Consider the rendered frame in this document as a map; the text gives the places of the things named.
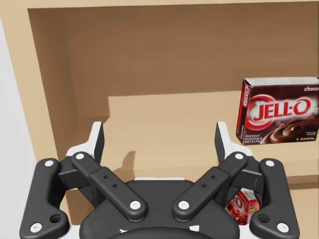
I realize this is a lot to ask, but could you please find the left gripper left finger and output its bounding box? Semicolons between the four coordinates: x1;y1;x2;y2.
19;121;148;239

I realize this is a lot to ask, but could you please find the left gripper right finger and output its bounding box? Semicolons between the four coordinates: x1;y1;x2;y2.
171;121;301;239

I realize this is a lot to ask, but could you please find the pale wooden shelf unit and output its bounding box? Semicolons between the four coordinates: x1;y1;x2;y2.
0;0;319;227

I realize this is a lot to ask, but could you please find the red and white carton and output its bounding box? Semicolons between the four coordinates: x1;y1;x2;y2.
225;188;261;226

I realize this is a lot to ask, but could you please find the brown carton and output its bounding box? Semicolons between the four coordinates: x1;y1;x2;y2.
236;76;319;146

